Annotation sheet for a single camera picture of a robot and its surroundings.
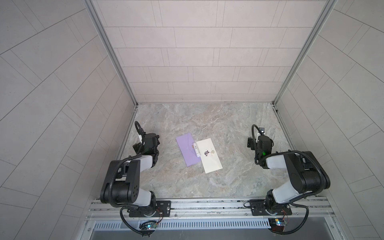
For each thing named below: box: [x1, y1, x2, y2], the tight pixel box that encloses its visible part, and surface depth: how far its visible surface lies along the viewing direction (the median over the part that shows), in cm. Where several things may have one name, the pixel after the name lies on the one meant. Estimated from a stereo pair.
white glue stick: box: [192, 141, 201, 158], surface depth 91 cm
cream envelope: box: [196, 138, 223, 174], surface depth 91 cm
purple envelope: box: [175, 133, 202, 167], surface depth 93 cm
